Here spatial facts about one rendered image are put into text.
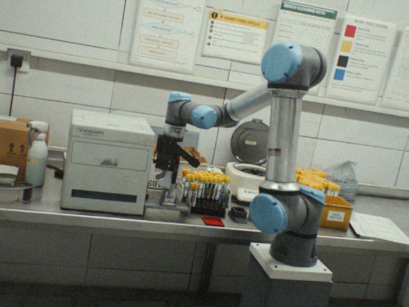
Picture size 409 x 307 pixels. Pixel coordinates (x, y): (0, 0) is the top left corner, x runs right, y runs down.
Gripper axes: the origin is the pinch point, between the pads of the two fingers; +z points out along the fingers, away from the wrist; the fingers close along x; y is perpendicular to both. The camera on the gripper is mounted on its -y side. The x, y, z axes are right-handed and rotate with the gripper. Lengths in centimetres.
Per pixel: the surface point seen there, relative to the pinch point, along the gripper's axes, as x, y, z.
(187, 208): 2.9, -6.7, 5.0
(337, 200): -13, -75, 1
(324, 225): -1, -64, 8
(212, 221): 3.4, -17.0, 8.8
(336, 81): -59, -87, -47
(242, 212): -0.2, -29.1, 5.7
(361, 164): -60, -113, -7
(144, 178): 4.5, 10.5, -4.8
